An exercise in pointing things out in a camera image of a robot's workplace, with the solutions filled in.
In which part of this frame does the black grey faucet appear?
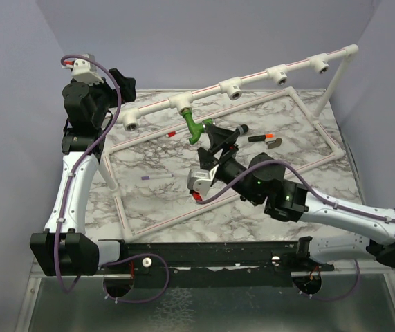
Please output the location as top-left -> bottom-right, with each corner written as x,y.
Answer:
235,124 -> 249,136

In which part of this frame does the white PVC pipe rack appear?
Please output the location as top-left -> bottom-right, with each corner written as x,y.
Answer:
100,44 -> 358,241

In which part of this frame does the red capped white pen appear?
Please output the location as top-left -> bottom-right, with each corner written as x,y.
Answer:
165,128 -> 187,138

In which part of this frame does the brown metal lever piece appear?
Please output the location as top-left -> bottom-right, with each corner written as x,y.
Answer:
267,138 -> 282,149

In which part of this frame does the purple capped white pen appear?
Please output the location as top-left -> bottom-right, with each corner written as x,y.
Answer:
141,174 -> 174,181

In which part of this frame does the orange black marker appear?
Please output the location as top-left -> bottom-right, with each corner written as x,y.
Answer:
248,133 -> 274,142

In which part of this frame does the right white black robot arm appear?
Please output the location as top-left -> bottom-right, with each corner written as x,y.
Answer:
187,124 -> 395,270

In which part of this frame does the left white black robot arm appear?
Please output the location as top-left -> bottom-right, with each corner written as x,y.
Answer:
30,68 -> 136,277

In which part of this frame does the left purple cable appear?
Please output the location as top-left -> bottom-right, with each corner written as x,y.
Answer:
53,55 -> 124,295

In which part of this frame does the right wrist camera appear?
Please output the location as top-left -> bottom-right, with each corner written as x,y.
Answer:
187,165 -> 219,201

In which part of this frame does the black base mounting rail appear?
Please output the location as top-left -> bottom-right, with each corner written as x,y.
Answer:
101,237 -> 333,293

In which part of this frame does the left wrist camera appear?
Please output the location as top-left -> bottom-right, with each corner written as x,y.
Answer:
62,58 -> 103,85

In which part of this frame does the green plastic water faucet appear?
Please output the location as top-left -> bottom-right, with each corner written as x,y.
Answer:
179,107 -> 215,145

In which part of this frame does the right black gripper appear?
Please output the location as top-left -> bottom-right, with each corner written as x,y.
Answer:
197,122 -> 261,205

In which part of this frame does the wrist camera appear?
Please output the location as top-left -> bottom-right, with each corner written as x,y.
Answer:
62,58 -> 103,85
187,165 -> 219,201

